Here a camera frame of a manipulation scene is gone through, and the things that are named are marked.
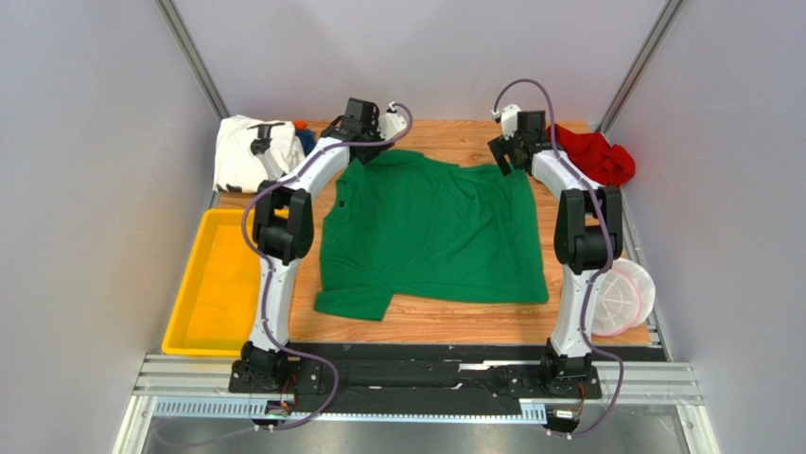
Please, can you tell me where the green t shirt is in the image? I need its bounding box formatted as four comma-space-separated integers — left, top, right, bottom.
314, 149, 549, 321

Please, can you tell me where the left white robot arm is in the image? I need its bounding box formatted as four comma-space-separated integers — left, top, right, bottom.
238, 97, 395, 378

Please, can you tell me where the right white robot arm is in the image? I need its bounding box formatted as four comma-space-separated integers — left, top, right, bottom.
488, 105, 622, 380

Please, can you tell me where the blue t shirt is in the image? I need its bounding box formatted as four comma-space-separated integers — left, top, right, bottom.
295, 128, 317, 156

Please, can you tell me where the red t shirt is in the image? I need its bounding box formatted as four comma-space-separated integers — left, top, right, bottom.
547, 125, 637, 187

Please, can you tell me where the white printed t shirt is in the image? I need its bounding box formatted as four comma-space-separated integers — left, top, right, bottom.
212, 115, 305, 193

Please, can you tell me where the white pink round basket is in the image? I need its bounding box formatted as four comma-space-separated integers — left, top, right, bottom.
592, 257, 656, 337

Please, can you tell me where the yellow plastic bin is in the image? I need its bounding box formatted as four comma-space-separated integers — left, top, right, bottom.
162, 208, 261, 358

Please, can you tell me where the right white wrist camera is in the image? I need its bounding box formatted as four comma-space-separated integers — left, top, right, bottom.
492, 104, 521, 139

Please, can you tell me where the right aluminium frame post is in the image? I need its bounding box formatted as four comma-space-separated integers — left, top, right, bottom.
596, 0, 687, 135

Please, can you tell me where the aluminium frame post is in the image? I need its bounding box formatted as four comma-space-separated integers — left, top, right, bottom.
154, 0, 230, 119
596, 0, 687, 135

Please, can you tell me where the left aluminium frame post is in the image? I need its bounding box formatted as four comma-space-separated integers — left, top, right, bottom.
154, 0, 230, 119

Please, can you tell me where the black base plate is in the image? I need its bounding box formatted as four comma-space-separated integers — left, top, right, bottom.
228, 342, 664, 416

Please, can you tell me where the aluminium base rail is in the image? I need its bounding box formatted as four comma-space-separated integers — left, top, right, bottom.
114, 355, 719, 453

